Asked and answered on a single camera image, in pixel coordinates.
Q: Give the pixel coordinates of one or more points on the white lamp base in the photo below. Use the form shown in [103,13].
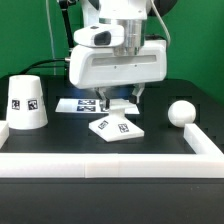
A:
[115,126]

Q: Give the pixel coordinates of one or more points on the white lamp shade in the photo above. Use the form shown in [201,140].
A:
[26,108]

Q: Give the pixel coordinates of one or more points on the white fence wall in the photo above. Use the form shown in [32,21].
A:
[207,161]

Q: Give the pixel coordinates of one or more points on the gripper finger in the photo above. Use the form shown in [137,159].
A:
[104,101]
[137,92]

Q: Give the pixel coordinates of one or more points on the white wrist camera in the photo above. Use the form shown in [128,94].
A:
[100,35]

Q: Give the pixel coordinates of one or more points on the white marker sheet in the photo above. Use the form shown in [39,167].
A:
[69,105]

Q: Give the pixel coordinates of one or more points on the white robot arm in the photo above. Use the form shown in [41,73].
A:
[130,14]

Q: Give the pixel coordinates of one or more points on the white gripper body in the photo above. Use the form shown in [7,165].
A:
[100,67]

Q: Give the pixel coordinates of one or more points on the white lamp bulb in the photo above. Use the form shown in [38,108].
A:
[181,113]

